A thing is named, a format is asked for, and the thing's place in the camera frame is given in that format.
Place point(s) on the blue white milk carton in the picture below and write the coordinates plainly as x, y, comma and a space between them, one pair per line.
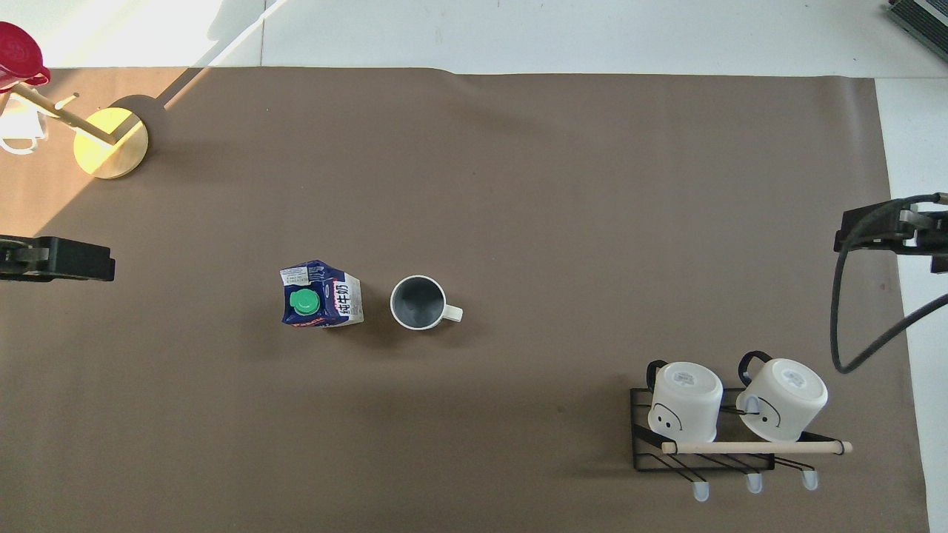
326, 300

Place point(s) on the clear glass cup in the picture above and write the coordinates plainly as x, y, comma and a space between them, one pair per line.
21, 126

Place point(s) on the red cup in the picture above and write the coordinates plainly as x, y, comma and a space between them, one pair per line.
16, 55

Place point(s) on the white mug grey inside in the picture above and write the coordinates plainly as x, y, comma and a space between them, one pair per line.
417, 303

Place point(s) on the wooden mug tree stand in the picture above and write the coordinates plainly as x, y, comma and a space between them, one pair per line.
111, 152

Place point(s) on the grey ribbed device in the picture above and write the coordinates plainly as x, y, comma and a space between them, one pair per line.
922, 16

